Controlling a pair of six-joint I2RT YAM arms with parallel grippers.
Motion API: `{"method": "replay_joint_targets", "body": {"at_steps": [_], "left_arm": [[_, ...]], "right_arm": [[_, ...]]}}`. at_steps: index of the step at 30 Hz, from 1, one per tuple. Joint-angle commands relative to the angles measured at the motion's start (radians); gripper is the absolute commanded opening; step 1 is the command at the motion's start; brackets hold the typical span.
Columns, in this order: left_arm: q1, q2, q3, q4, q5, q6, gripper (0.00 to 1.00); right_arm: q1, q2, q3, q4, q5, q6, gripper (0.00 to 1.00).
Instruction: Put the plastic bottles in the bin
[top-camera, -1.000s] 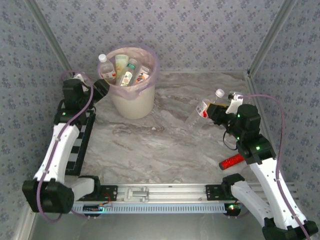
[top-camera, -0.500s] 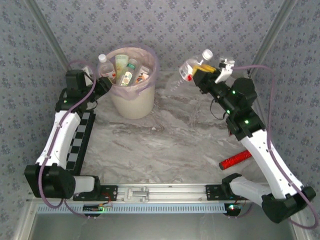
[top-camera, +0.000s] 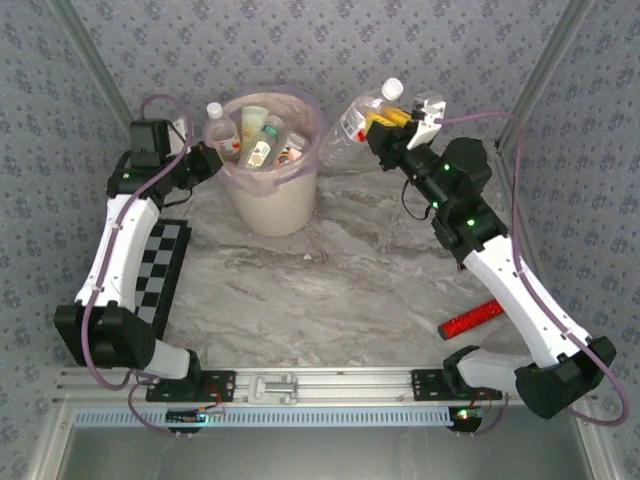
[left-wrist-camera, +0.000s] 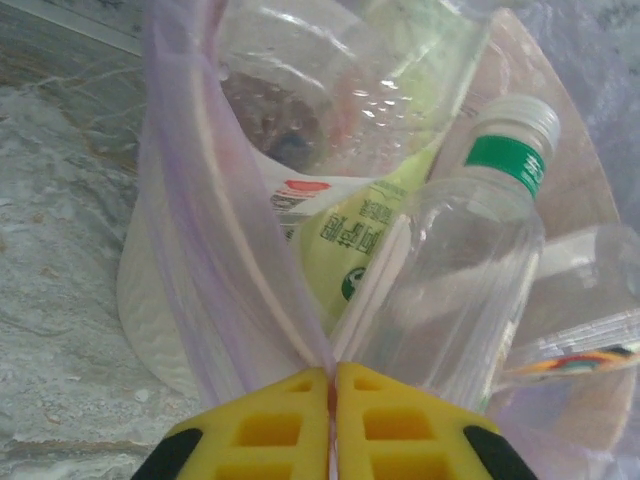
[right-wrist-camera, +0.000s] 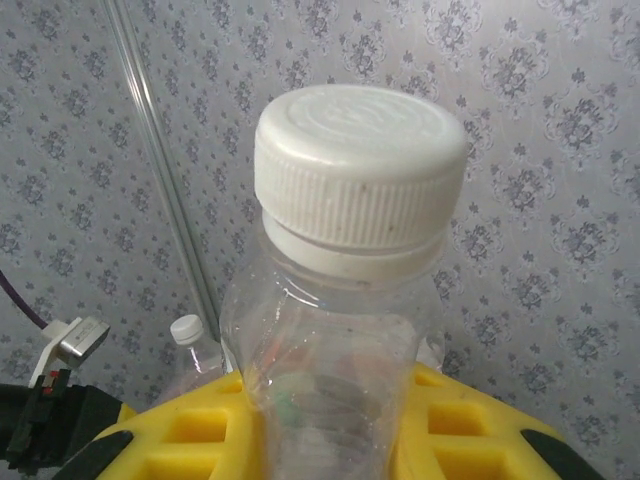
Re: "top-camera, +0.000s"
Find clear bottle red white label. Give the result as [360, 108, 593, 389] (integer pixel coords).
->
[203, 101, 242, 165]
[319, 77, 405, 164]

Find green tea bottle white cap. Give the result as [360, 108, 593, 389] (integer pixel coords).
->
[241, 105, 267, 151]

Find white orange label bottle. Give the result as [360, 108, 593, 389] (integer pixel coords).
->
[273, 143, 307, 169]

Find small white green label bottle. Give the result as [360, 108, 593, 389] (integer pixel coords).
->
[243, 138, 275, 170]

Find clear bottle green band label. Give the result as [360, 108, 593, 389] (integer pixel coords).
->
[258, 114, 287, 151]

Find pink translucent bin liner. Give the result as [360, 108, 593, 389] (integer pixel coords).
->
[202, 88, 329, 194]

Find cream plastic waste bin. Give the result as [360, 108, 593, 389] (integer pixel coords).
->
[219, 94, 321, 237]

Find black grey checkerboard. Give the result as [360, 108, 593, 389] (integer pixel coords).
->
[132, 218, 194, 341]

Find small circuit board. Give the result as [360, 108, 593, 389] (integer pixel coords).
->
[165, 407, 210, 425]
[447, 405, 485, 432]

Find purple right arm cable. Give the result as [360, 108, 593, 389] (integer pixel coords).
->
[433, 110, 631, 437]

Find aluminium frame post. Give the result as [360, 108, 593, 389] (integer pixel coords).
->
[49, 0, 151, 154]
[493, 0, 599, 154]

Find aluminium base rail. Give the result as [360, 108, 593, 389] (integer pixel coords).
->
[53, 366, 599, 405]

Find grey metal rail bracket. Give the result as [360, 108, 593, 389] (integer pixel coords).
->
[248, 373, 300, 405]

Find grey slotted cable duct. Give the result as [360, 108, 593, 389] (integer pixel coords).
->
[73, 404, 455, 429]

